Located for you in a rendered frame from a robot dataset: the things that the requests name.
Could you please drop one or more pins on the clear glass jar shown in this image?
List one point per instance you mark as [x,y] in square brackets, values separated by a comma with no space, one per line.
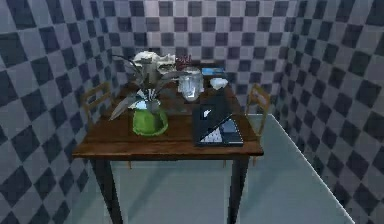
[190,85]

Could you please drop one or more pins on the black open laptop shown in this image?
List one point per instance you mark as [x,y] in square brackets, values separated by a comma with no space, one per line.
[216,125]

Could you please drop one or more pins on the brown wooden table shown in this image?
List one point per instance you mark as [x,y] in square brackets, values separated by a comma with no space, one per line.
[173,140]

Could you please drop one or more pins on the small white bowl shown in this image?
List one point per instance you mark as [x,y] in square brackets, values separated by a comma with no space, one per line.
[218,82]

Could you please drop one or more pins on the house plant in green pot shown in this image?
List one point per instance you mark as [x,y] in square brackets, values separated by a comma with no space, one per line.
[150,121]

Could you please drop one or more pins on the blue book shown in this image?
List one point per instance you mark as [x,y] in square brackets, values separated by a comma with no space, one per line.
[212,71]

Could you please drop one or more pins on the dark red spiky object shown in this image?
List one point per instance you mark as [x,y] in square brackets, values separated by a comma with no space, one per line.
[183,61]

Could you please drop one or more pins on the white crumpled sculpture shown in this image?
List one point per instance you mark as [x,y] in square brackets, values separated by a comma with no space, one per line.
[156,63]

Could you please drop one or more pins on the brown wooden chair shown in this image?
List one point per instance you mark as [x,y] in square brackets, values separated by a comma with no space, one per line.
[259,103]
[95,98]

